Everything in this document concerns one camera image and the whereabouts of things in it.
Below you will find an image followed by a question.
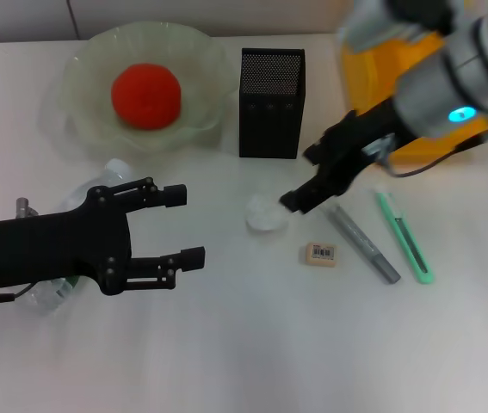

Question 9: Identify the yellow plastic bin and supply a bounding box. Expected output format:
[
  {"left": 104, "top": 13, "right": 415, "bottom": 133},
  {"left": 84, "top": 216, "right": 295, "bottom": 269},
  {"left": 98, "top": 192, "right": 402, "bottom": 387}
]
[{"left": 340, "top": 28, "right": 488, "bottom": 168}]

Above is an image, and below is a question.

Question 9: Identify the orange fruit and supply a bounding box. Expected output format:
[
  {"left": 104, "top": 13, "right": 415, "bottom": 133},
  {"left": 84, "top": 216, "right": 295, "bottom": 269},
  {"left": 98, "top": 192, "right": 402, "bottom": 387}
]
[{"left": 110, "top": 63, "right": 182, "bottom": 132}]

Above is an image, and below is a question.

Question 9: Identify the green glass fruit plate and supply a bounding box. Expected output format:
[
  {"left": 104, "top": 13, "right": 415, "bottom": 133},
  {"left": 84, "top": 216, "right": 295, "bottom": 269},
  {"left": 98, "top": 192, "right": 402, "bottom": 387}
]
[{"left": 59, "top": 21, "right": 237, "bottom": 155}]

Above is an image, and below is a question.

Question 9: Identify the white paper ball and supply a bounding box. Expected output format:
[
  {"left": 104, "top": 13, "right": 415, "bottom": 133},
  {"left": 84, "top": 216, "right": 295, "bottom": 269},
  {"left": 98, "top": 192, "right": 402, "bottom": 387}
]
[{"left": 244, "top": 194, "right": 290, "bottom": 234}]

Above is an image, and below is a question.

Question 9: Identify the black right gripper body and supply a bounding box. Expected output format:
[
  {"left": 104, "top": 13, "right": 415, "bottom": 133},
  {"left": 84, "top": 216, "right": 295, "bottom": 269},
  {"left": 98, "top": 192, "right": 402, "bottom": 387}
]
[{"left": 302, "top": 99, "right": 417, "bottom": 198}]

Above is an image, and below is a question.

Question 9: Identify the beige eraser with barcode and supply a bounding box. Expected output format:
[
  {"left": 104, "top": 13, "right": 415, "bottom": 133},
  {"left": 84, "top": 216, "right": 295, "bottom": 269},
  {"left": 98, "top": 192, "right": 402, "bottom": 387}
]
[{"left": 303, "top": 241, "right": 339, "bottom": 268}]

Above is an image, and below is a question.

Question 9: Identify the grey marker pen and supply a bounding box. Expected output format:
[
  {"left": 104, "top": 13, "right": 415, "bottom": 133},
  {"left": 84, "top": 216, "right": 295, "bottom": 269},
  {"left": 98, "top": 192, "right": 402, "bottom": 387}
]
[{"left": 322, "top": 203, "right": 402, "bottom": 285}]

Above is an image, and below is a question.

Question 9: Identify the green utility knife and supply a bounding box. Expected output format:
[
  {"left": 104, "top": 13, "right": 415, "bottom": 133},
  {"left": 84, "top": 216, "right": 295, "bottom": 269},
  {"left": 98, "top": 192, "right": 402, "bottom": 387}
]
[{"left": 374, "top": 183, "right": 435, "bottom": 286}]

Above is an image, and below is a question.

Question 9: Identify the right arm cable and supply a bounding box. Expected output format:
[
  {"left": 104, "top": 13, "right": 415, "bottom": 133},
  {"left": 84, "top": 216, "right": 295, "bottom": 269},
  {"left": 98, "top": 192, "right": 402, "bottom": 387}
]
[{"left": 371, "top": 136, "right": 465, "bottom": 178}]

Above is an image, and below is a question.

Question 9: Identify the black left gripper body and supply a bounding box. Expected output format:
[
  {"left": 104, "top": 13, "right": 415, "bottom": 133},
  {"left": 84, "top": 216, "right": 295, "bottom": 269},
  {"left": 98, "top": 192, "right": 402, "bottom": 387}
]
[{"left": 0, "top": 185, "right": 133, "bottom": 298}]

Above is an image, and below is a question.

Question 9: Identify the clear green-labelled water bottle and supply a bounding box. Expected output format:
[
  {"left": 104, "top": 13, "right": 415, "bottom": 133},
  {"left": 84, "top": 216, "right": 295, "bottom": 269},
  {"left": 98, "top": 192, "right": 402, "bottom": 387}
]
[{"left": 27, "top": 157, "right": 133, "bottom": 318}]

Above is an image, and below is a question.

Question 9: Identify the black mesh pen holder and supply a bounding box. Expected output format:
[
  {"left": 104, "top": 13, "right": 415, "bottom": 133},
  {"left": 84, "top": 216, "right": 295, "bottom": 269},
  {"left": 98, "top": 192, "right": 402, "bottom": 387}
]
[{"left": 238, "top": 47, "right": 306, "bottom": 160}]

